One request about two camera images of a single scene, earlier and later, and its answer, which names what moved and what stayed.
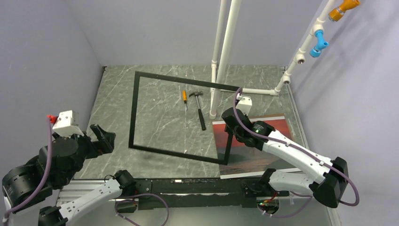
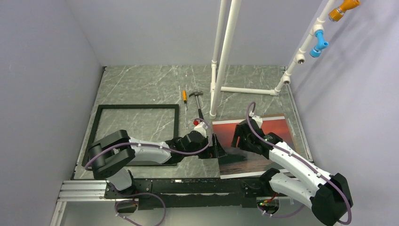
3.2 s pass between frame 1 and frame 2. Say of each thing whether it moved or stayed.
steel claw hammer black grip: stayed
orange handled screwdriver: stayed
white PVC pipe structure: stayed
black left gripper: moved
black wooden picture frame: moved
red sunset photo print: stayed
